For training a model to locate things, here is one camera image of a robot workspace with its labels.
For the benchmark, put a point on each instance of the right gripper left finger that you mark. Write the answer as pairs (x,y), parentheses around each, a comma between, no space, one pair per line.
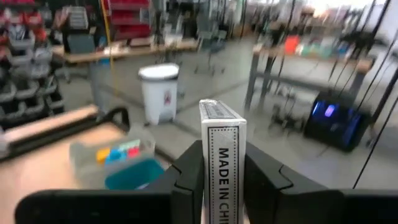
(186,186)

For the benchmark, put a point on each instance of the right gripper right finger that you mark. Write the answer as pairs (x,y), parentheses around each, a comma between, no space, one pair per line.
(270,193)

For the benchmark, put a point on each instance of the white playing card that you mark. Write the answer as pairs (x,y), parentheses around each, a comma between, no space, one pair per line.
(222,161)

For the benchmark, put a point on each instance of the orange-red toy brick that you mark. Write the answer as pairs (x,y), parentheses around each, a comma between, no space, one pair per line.
(133,153)

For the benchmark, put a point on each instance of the mint toy brick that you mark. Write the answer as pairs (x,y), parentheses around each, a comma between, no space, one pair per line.
(129,145)

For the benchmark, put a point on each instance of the yellow-orange toy block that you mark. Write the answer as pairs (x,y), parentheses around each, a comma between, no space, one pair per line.
(102,155)

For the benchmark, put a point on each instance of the teal plastic bin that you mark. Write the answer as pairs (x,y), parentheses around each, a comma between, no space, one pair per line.
(133,175)

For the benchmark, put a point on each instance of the black computer blue lights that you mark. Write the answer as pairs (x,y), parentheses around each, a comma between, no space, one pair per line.
(332,124)

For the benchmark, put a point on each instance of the white pedal trash bin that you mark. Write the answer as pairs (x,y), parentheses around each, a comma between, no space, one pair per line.
(158,96)

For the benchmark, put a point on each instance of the light grey plastic bin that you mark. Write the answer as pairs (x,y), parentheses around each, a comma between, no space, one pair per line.
(84,168)

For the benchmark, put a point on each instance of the wooden top workbench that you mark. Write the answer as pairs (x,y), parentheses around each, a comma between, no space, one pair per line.
(363,65)
(124,51)

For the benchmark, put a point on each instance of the parts bin rack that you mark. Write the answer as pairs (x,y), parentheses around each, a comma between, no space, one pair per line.
(25,62)

